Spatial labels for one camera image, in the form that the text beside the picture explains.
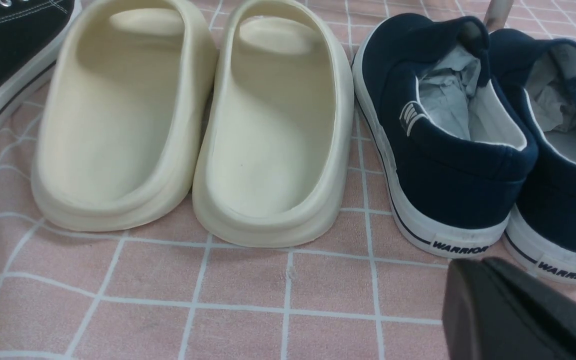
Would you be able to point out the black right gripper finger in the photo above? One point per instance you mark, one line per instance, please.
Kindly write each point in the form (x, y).
(494, 311)

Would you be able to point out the navy slip-on sneaker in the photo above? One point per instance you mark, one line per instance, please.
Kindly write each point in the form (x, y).
(454, 153)
(538, 78)

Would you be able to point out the chrome metal shoe rack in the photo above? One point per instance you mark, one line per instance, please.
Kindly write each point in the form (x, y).
(497, 14)

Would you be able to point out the right cream foam slide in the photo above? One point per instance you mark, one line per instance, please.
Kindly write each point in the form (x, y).
(271, 171)

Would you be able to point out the cream foam slide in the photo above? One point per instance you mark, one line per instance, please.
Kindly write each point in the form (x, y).
(271, 171)
(120, 135)

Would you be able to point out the left cream foam slide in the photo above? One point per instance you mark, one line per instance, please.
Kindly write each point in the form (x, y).
(120, 135)

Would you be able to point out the pink checkered tablecloth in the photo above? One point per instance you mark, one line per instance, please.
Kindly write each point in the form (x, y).
(170, 290)

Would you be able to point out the right black canvas lace-up sneaker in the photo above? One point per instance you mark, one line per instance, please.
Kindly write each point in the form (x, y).
(31, 35)

